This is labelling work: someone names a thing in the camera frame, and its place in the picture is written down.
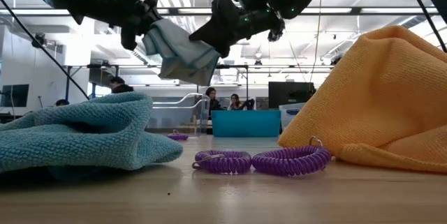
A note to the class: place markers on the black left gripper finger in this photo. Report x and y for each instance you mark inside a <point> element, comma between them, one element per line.
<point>130,37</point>
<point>150,11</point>

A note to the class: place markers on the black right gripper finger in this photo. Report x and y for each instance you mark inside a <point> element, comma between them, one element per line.
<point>220,47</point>
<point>209,33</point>

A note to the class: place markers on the pale blue cloth teal trim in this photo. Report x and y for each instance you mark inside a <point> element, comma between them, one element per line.
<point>181,60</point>

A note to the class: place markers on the turquoise microfiber cloth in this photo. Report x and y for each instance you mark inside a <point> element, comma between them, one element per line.
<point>87,140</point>

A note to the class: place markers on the orange microfiber cloth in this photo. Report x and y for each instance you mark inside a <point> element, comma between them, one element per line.
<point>377,95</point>

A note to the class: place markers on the person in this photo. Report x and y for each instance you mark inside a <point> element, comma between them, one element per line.
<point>120,88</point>
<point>234,102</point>
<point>213,100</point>
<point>62,103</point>

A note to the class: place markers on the clear plastic bin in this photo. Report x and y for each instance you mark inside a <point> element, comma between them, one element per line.
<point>200,119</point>
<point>288,119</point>

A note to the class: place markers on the teal plastic bin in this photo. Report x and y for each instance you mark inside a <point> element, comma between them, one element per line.
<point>244,124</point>

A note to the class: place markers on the large black monitor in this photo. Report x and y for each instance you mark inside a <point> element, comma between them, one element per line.
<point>290,93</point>

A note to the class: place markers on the small black monitor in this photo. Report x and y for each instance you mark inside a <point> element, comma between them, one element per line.
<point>19,95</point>

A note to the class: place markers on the black ceiling camera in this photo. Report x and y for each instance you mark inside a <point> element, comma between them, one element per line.
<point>276,35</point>
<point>336,60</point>
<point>38,41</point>

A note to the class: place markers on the black overhead frame beam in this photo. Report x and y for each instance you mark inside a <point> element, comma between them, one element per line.
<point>356,11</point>

